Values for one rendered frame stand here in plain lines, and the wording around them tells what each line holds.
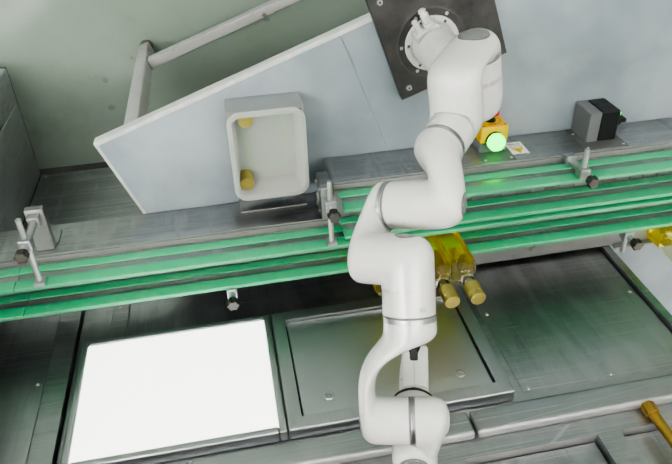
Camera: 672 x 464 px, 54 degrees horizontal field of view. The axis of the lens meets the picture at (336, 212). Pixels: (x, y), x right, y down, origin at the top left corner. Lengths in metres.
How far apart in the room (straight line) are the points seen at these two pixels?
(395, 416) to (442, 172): 0.39
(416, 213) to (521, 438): 0.54
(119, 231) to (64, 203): 0.61
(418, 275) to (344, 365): 0.50
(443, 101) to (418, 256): 0.29
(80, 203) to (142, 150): 0.64
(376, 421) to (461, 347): 0.48
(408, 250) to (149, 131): 0.77
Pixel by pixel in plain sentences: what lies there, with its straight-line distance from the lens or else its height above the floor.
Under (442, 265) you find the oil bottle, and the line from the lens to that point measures 1.47.
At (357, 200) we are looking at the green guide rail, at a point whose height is 0.93.
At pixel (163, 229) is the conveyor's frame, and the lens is 1.59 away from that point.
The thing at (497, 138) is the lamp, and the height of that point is 0.85.
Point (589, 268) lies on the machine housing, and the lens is 1.85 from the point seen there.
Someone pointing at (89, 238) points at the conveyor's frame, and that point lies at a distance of 1.62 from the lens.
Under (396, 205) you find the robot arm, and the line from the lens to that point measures 1.09.
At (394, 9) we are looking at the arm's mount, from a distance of 1.48.
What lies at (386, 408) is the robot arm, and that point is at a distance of 1.08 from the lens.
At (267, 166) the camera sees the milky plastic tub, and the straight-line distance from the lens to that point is 1.59.
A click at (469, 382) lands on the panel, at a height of 1.27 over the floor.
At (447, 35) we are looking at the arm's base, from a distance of 1.44.
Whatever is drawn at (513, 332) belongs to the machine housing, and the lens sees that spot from 1.62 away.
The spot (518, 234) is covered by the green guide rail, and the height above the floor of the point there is 0.92.
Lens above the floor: 2.15
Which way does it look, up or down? 55 degrees down
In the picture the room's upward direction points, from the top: 161 degrees clockwise
